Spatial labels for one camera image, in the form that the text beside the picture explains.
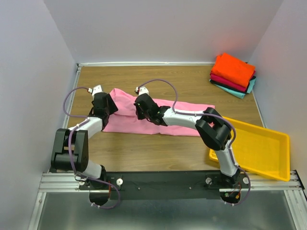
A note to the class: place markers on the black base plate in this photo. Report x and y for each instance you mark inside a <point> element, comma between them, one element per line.
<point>165,185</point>

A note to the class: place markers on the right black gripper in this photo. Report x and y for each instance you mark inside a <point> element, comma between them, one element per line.
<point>139,116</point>

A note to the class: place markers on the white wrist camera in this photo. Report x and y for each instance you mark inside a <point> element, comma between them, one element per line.
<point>96,89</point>
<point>141,90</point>

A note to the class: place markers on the orange folded t shirt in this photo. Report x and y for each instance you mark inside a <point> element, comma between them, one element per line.
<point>233,69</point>

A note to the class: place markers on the pink t shirt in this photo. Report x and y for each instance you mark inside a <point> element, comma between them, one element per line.
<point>125,119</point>

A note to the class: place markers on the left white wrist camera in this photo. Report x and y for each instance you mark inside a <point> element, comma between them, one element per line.
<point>96,89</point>

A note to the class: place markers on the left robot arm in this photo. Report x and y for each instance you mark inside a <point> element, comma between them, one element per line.
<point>71,146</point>

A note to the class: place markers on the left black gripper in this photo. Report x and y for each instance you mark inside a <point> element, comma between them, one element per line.
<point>113,108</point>

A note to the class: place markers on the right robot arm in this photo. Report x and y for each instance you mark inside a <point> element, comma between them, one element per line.
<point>216,132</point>

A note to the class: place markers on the yellow plastic tray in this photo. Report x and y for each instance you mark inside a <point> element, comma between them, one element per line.
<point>262,151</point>

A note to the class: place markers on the teal folded t shirt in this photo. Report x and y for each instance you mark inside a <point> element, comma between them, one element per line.
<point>235,92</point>

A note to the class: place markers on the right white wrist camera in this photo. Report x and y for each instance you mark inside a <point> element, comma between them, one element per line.
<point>141,90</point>

